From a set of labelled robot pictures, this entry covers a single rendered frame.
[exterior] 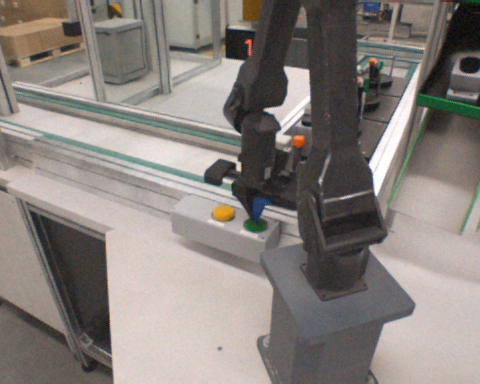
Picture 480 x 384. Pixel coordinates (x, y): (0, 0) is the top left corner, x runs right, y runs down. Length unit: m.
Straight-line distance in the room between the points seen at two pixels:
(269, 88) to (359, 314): 0.33
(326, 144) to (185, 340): 0.42
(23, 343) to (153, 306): 1.26
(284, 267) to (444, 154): 0.42
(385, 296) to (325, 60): 0.28
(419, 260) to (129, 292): 0.58
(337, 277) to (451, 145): 0.43
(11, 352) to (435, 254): 1.64
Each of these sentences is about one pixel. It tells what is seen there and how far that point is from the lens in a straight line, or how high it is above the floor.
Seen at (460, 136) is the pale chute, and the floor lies 1.11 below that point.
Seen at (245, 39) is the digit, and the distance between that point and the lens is 0.96.
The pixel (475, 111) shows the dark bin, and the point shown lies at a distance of 0.69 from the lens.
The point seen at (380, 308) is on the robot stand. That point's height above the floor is 1.06.
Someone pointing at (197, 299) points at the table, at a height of 0.86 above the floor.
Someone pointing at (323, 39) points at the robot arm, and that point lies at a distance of 0.41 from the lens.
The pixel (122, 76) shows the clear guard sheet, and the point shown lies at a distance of 1.31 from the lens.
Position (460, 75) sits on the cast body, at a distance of 0.68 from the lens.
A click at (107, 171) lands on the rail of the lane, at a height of 0.95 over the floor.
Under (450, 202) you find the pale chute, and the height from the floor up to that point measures 1.02.
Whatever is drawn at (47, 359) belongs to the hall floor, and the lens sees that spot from 1.86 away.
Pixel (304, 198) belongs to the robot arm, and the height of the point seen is 1.18.
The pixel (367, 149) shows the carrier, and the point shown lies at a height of 0.97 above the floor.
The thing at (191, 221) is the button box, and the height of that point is 0.95.
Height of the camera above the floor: 1.42
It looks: 33 degrees down
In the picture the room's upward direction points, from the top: straight up
